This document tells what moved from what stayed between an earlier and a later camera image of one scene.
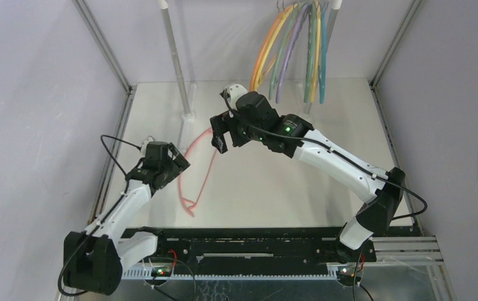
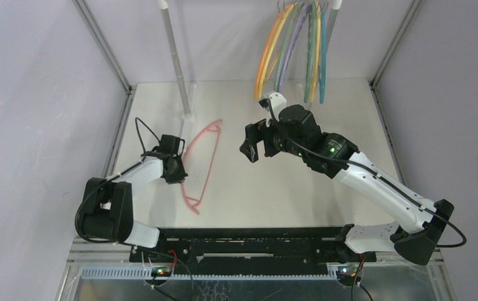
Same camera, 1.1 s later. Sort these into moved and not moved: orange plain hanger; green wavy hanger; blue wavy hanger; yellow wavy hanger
Moved: orange plain hanger
Not moved: yellow wavy hanger; blue wavy hanger; green wavy hanger
